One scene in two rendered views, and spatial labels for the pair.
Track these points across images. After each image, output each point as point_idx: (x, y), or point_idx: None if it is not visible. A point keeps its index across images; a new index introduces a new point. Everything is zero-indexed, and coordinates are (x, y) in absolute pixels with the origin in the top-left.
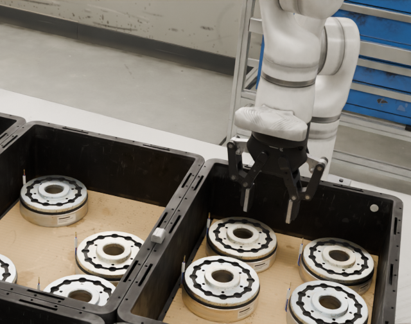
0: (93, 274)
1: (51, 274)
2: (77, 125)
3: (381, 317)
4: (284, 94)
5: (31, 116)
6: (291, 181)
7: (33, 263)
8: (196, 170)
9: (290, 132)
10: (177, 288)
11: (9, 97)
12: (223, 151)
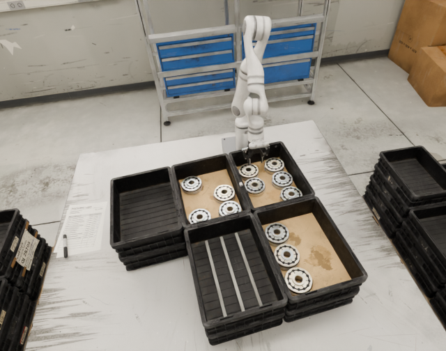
0: (225, 200)
1: (212, 206)
2: (152, 151)
3: (301, 177)
4: (258, 135)
5: (134, 155)
6: (262, 153)
7: (204, 205)
8: (229, 159)
9: (265, 145)
10: None
11: (119, 151)
12: (202, 138)
